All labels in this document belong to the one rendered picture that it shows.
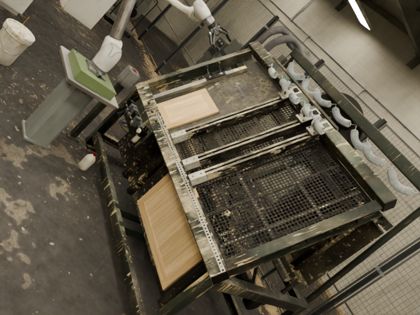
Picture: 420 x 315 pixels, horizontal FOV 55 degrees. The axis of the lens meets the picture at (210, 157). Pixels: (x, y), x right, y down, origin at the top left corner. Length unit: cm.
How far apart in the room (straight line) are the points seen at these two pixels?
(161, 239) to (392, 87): 642
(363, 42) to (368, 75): 85
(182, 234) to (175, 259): 19
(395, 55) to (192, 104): 607
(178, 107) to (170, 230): 114
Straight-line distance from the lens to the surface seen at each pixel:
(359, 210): 285
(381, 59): 917
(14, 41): 436
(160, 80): 405
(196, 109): 364
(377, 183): 295
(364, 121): 373
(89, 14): 741
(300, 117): 334
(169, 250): 321
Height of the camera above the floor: 195
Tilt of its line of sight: 16 degrees down
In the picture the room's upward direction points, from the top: 49 degrees clockwise
